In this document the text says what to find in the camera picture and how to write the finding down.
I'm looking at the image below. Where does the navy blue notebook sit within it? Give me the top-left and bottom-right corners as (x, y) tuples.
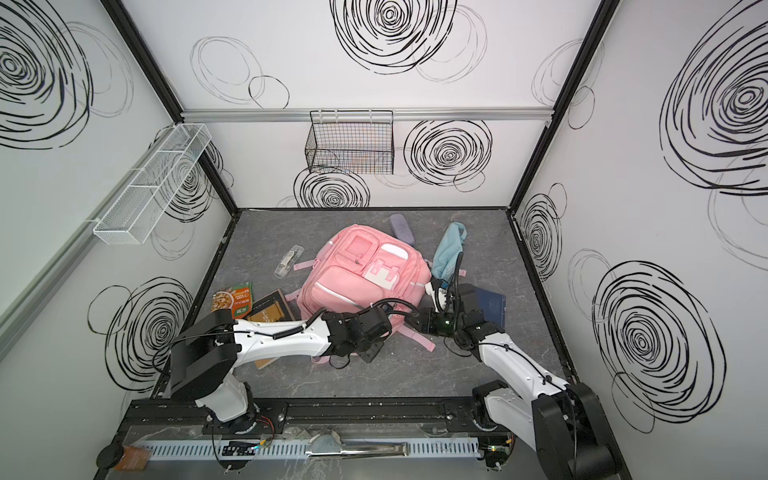
(475, 287), (506, 330)

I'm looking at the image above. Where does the pink student backpack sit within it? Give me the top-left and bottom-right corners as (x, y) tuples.
(284, 223), (436, 364)

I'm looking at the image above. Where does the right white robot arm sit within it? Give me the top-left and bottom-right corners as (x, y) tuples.
(411, 285), (625, 479)

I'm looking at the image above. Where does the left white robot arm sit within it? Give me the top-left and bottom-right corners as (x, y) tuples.
(169, 304), (394, 422)

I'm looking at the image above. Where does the light blue pouch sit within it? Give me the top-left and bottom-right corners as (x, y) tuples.
(431, 222), (467, 282)

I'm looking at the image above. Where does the clear plastic pencil case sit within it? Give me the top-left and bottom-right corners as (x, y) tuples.
(274, 245), (304, 279)

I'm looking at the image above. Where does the purple glasses case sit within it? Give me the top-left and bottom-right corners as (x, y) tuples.
(389, 213), (415, 246)

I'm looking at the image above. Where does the green snack packet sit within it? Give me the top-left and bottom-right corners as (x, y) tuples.
(211, 282), (253, 319)

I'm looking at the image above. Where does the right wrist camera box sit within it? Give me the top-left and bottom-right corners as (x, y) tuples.
(425, 278), (451, 311)

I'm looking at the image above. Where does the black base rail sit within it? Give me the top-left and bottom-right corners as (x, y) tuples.
(119, 396), (495, 436)

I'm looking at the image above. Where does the black wire basket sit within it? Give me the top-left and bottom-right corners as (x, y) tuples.
(304, 120), (395, 175)

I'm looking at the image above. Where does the white slotted cable duct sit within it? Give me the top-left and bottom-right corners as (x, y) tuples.
(135, 434), (481, 461)

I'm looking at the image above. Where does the white wire shelf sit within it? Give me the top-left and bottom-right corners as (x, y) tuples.
(93, 124), (213, 245)

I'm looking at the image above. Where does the aluminium wall rail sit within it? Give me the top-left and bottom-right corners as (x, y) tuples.
(181, 106), (554, 123)

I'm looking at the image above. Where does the black corner frame post right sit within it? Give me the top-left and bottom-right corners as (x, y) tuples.
(508, 0), (620, 214)

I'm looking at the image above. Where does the black corner frame post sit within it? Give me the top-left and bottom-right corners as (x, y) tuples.
(100, 0), (239, 216)
(508, 0), (620, 214)

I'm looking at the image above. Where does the black corner frame post left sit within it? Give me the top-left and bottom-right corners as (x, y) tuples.
(100, 0), (239, 216)

